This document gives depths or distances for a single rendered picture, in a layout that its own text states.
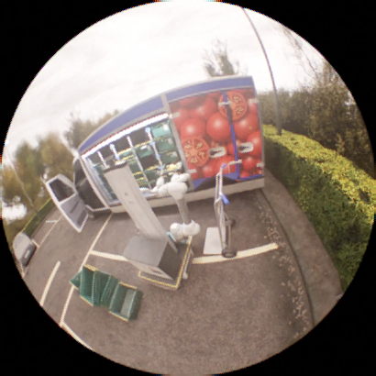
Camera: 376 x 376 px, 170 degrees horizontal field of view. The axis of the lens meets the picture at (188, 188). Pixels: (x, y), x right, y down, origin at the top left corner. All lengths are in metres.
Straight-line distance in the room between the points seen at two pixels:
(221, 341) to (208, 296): 0.73
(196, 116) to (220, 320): 2.94
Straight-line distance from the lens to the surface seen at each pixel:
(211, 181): 2.44
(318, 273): 2.33
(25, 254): 9.55
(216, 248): 2.22
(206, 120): 2.11
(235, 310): 1.95
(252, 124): 2.30
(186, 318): 2.03
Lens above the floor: 1.95
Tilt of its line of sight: 31 degrees down
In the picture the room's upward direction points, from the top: 18 degrees counter-clockwise
